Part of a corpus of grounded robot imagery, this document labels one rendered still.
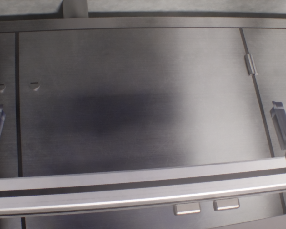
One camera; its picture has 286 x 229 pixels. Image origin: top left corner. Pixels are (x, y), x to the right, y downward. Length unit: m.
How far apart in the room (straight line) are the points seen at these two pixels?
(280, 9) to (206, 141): 0.53
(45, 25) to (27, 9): 0.16
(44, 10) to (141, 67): 0.32
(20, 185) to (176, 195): 0.18
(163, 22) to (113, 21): 0.11
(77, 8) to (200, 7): 0.34
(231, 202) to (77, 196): 0.20
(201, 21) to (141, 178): 0.61
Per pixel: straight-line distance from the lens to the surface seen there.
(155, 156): 0.93
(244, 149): 0.99
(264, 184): 0.61
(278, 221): 0.69
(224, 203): 0.62
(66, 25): 1.05
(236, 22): 1.14
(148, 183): 0.57
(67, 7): 1.14
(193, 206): 0.60
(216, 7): 1.28
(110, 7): 1.21
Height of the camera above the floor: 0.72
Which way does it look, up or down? 23 degrees down
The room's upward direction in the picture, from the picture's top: 172 degrees clockwise
